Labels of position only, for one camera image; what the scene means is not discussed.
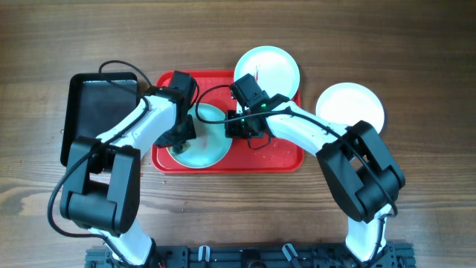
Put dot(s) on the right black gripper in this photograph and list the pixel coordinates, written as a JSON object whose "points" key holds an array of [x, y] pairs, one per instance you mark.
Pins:
{"points": [[233, 129]]}

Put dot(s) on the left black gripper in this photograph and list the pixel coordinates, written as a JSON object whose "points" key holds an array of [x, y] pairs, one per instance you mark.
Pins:
{"points": [[190, 134]]}

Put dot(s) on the light blue plate bottom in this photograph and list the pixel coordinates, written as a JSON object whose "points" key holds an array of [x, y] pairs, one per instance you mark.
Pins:
{"points": [[208, 148]]}

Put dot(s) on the light blue plate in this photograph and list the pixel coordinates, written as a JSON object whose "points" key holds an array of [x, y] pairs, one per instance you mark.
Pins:
{"points": [[208, 148], [274, 70]]}

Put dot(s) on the green and yellow sponge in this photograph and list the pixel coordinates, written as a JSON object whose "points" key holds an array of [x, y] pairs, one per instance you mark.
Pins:
{"points": [[180, 147]]}

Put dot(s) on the white plate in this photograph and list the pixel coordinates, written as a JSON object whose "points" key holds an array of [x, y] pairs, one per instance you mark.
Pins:
{"points": [[348, 103]]}

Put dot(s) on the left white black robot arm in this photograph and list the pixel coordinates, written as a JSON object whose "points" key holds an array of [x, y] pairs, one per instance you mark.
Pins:
{"points": [[100, 191]]}

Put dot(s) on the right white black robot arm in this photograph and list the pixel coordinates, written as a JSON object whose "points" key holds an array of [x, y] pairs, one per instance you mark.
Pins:
{"points": [[363, 177]]}

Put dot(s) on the red plastic serving tray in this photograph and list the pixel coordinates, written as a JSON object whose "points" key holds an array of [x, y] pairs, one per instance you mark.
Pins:
{"points": [[279, 156]]}

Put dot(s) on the black rectangular water tray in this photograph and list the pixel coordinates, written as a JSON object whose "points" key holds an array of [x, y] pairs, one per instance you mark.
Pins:
{"points": [[94, 107]]}

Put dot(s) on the light blue plate top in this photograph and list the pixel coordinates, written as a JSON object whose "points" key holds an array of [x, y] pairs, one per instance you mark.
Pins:
{"points": [[274, 70]]}

